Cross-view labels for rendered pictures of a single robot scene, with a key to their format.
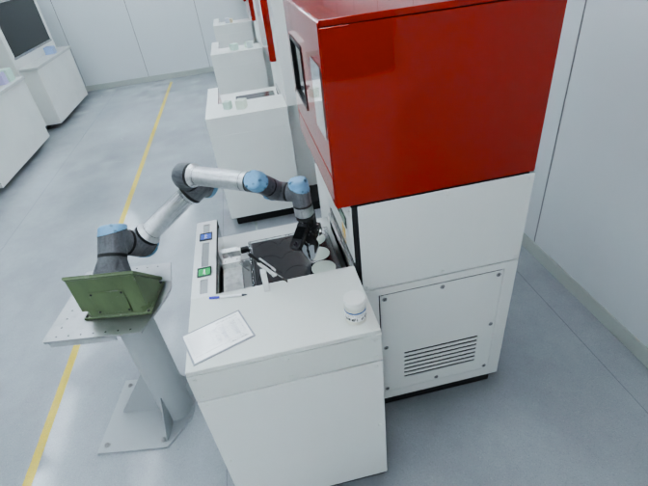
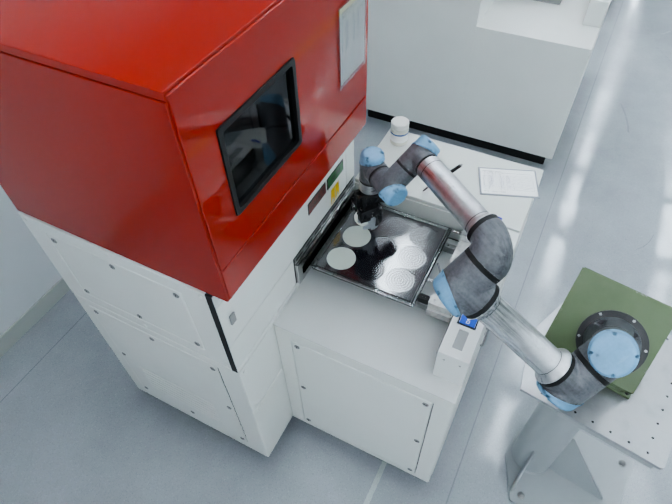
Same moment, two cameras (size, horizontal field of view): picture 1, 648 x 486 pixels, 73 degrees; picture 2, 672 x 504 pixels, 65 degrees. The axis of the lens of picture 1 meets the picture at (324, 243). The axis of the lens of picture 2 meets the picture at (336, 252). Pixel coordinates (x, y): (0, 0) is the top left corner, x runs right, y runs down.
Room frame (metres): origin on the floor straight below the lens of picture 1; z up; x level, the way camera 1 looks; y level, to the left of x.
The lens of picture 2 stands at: (2.55, 0.71, 2.30)
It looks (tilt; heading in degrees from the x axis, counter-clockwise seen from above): 50 degrees down; 216
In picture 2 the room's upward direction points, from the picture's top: 2 degrees counter-clockwise
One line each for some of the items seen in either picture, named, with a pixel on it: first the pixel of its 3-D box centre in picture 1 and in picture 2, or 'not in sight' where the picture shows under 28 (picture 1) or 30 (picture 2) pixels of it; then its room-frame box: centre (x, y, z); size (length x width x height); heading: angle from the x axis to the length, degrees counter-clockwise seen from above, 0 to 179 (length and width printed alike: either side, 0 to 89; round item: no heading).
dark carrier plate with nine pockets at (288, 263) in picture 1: (294, 257); (382, 247); (1.48, 0.13, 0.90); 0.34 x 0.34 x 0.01; 7
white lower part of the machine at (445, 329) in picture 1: (404, 287); (240, 308); (1.75, -0.40, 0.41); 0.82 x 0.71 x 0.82; 7
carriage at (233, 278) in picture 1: (233, 279); (456, 275); (1.43, 0.40, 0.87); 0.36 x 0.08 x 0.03; 7
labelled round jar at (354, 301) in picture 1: (355, 308); (399, 131); (1.02, -0.07, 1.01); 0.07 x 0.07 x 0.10
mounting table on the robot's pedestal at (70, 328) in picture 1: (122, 309); (598, 375); (1.46, 0.92, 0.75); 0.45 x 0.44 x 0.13; 88
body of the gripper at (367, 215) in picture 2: (308, 227); (367, 201); (1.46, 0.05, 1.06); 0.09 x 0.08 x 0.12; 151
